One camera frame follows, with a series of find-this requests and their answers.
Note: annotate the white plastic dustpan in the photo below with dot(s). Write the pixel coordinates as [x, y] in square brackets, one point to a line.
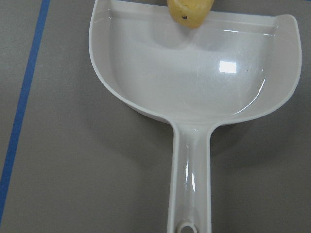
[234, 68]

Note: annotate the toy potato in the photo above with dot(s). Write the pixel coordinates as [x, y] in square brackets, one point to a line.
[189, 13]

